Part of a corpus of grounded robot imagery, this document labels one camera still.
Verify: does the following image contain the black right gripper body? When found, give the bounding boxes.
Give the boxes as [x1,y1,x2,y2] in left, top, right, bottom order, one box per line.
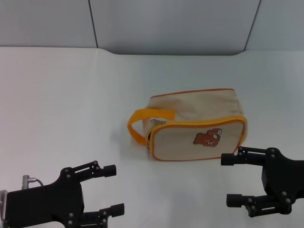
[261,147,304,214]

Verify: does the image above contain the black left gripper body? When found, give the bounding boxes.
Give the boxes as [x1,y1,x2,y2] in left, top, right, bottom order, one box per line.
[6,167,86,228]

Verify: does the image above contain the beige food bag orange trim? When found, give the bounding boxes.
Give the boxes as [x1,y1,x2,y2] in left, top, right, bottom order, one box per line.
[127,87,248,162]

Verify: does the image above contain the left gripper cable connector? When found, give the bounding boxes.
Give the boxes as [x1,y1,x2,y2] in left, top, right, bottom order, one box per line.
[22,175,45,190]

